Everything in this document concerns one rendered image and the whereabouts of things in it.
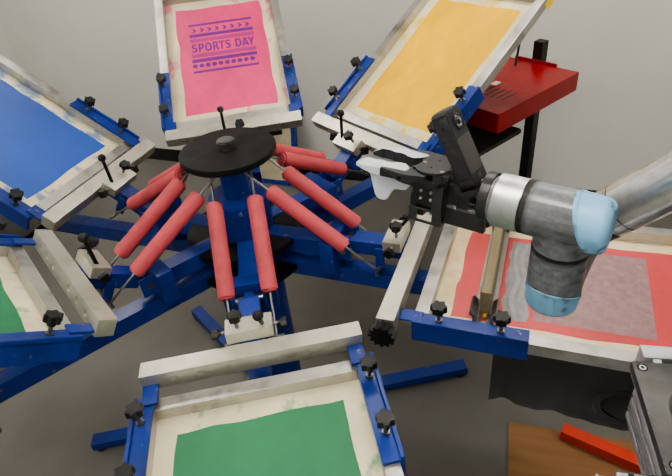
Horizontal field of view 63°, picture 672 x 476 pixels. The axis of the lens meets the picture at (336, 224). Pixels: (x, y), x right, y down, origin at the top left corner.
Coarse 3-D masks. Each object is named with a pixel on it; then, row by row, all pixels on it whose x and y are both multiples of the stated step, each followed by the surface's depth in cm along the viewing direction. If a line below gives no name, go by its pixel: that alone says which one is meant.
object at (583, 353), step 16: (448, 224) 184; (448, 240) 177; (640, 240) 171; (656, 240) 169; (448, 256) 175; (432, 272) 165; (432, 288) 159; (544, 336) 140; (528, 352) 140; (544, 352) 138; (560, 352) 136; (576, 352) 134; (592, 352) 134; (608, 352) 133; (624, 352) 133; (608, 368) 134; (624, 368) 132
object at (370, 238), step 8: (360, 232) 177; (368, 232) 177; (352, 240) 174; (360, 240) 174; (368, 240) 173; (376, 240) 173; (352, 248) 176; (360, 248) 175; (368, 248) 173; (400, 256) 171
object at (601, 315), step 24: (456, 288) 163; (504, 288) 161; (456, 312) 155; (576, 312) 150; (600, 312) 149; (624, 312) 148; (648, 312) 147; (576, 336) 143; (600, 336) 142; (624, 336) 141; (648, 336) 140
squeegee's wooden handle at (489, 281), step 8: (496, 232) 166; (504, 232) 173; (496, 240) 163; (496, 248) 160; (488, 256) 158; (496, 256) 157; (488, 264) 154; (496, 264) 154; (488, 272) 152; (496, 272) 155; (488, 280) 149; (488, 288) 146; (480, 296) 146; (488, 296) 145; (480, 304) 148; (488, 304) 147; (480, 312) 150; (488, 312) 149
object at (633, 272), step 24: (480, 240) 181; (528, 240) 178; (480, 264) 171; (504, 264) 170; (600, 264) 165; (624, 264) 164; (648, 264) 162; (600, 288) 156; (624, 288) 155; (648, 288) 154
